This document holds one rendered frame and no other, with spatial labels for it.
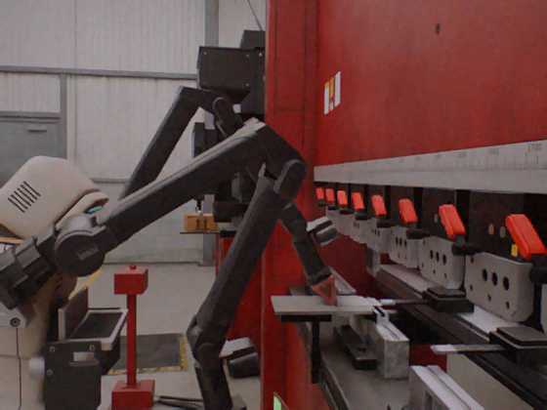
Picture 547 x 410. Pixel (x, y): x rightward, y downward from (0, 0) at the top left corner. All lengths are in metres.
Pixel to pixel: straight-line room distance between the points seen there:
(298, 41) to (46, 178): 1.56
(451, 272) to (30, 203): 0.76
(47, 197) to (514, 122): 0.80
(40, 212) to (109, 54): 7.49
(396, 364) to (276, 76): 1.43
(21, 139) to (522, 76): 8.14
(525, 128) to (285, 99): 1.72
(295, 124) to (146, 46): 6.28
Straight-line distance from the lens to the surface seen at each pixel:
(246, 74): 2.52
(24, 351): 1.16
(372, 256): 1.49
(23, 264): 0.94
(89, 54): 8.56
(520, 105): 0.74
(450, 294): 1.58
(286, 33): 2.41
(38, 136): 8.53
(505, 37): 0.79
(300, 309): 1.45
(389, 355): 1.34
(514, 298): 0.73
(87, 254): 0.91
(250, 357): 1.11
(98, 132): 8.38
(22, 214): 1.09
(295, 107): 2.35
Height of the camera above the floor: 1.35
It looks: 3 degrees down
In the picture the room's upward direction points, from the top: 1 degrees clockwise
